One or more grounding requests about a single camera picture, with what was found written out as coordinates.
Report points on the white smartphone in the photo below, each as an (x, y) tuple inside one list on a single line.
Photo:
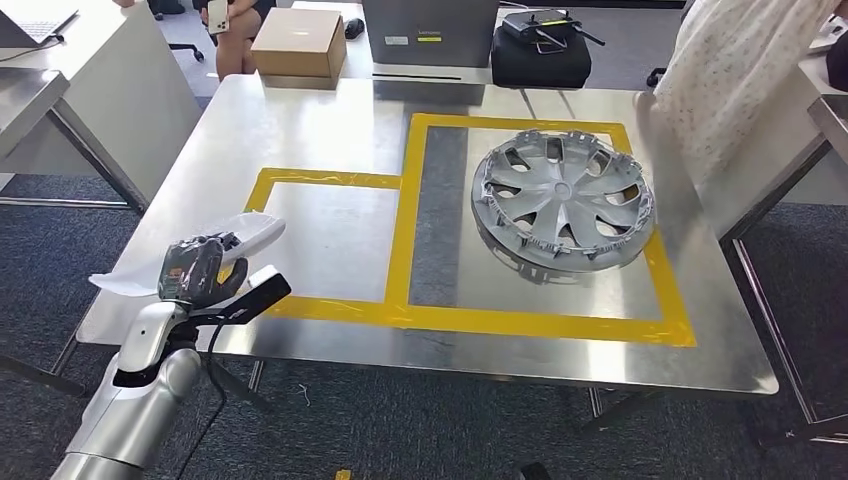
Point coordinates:
[(218, 16)]

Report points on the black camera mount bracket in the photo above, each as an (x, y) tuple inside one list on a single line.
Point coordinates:
[(258, 298)]

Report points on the person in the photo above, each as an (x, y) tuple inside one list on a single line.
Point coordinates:
[(729, 66), (235, 53)]

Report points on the black office chair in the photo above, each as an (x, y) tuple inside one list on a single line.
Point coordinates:
[(656, 77)]

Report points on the white desk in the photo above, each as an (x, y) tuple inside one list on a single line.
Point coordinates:
[(358, 60), (132, 99)]

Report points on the steel workbench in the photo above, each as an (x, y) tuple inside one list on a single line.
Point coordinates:
[(298, 132), (831, 126), (26, 99)]

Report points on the grey wheel cover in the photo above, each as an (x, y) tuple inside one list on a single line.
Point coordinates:
[(563, 199)]

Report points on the yellow workbench tape marking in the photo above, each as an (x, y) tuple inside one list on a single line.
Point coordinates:
[(404, 232)]

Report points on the white plastic shell part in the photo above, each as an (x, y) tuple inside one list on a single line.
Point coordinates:
[(258, 232)]

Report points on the cardboard box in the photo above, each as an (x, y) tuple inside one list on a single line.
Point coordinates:
[(298, 40)]

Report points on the grey laptop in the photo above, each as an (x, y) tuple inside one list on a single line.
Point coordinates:
[(430, 30)]

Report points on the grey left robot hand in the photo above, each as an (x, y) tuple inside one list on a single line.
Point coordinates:
[(192, 272)]

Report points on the black robot body part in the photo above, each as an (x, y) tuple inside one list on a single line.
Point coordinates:
[(535, 472)]

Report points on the black computer mouse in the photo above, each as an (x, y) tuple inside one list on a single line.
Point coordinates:
[(354, 28)]

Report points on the black remote with antennas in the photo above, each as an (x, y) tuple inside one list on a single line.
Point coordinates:
[(536, 25)]

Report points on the black carry bag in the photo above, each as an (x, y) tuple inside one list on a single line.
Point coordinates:
[(540, 66)]

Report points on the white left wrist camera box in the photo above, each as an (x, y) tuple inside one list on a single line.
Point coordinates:
[(263, 276)]

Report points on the black office chair base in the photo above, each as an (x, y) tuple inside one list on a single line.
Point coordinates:
[(189, 52)]

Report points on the silver open laptop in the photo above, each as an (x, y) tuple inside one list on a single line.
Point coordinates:
[(33, 30)]

